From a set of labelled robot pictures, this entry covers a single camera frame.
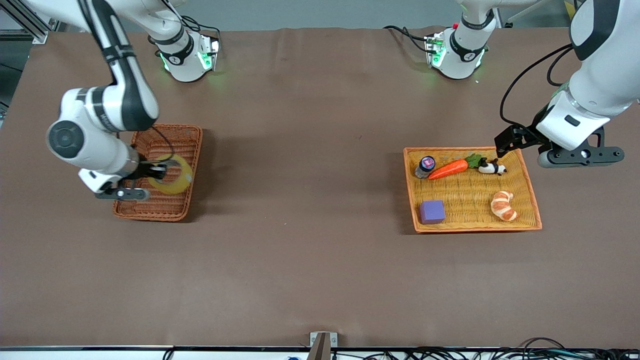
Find yellowish clear tape roll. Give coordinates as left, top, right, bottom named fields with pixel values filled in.
left=147, top=154, right=194, bottom=196

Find brown wicker basket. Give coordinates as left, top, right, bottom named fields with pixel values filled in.
left=112, top=124, right=204, bottom=222

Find black white panda figurine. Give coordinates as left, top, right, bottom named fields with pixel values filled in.
left=477, top=158, right=508, bottom=176

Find toy croissant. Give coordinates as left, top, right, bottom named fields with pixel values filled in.
left=490, top=190, right=519, bottom=222

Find orange wicker tray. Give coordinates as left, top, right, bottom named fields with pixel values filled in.
left=403, top=146, right=543, bottom=234

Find orange toy carrot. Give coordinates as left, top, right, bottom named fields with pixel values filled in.
left=428, top=154, right=488, bottom=181

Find small dark jar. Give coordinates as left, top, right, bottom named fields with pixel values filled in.
left=414, top=155, right=437, bottom=180

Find purple foam cube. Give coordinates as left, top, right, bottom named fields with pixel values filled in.
left=419, top=200, right=447, bottom=225

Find grey base connector box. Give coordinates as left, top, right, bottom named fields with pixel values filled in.
left=425, top=32, right=446, bottom=68
left=199, top=37, right=221, bottom=72

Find brown table cover cloth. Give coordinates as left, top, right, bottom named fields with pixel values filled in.
left=0, top=26, right=640, bottom=349

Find long black left arm cable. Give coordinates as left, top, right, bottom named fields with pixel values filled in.
left=500, top=44, right=574, bottom=127

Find short black left arm cable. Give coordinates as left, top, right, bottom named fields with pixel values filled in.
left=546, top=47, right=574, bottom=87

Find black left camera mount bracket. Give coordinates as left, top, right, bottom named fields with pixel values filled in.
left=582, top=126, right=607, bottom=150

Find black base cable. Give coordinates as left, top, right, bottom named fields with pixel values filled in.
left=384, top=25, right=432, bottom=53
left=162, top=0, right=222, bottom=43

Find aluminium frame profile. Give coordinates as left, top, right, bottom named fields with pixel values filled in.
left=0, top=0, right=51, bottom=45

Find white table edge rail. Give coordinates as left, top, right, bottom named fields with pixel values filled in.
left=0, top=346, right=640, bottom=360

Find black cable bundle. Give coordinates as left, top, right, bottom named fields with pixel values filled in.
left=330, top=337, right=640, bottom=360

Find silver metal table bracket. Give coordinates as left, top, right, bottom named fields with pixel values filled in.
left=309, top=331, right=338, bottom=360

